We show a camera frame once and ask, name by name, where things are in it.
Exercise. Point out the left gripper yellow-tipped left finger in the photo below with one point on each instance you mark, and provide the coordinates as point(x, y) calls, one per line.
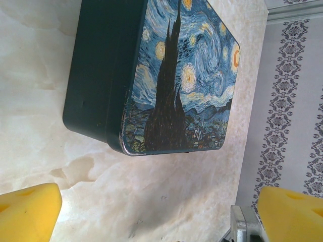
point(27, 214)

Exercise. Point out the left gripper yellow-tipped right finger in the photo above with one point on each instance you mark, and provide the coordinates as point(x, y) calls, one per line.
point(292, 216)

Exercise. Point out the starry night tin box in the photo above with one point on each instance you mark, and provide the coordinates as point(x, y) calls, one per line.
point(176, 75)

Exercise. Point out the right wrist camera box silver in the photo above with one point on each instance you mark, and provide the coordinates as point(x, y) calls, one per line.
point(248, 225)

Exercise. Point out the aluminium frame post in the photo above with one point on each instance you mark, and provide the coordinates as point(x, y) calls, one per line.
point(295, 11)

